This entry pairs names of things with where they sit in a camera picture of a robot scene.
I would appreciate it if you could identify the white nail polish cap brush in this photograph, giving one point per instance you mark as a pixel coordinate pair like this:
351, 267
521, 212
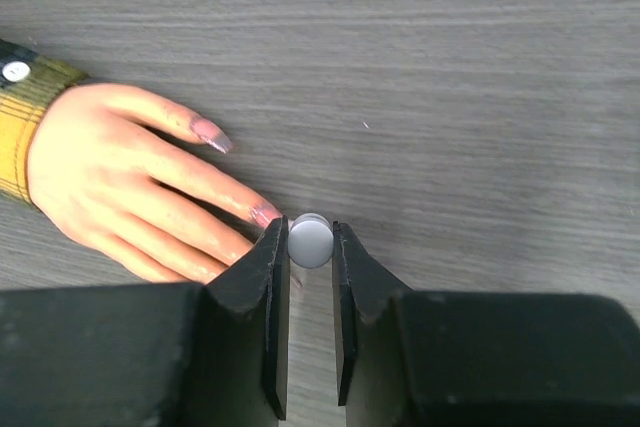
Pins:
310, 241

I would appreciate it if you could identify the mannequin hand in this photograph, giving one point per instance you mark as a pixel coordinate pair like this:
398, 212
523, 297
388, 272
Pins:
106, 168

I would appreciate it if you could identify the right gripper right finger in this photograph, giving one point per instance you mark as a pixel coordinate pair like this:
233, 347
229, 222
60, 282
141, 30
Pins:
407, 357

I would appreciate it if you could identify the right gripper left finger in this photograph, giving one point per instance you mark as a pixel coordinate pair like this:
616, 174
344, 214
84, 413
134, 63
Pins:
169, 354

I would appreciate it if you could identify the yellow plaid shirt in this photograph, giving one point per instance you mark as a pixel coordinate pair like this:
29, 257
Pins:
30, 83

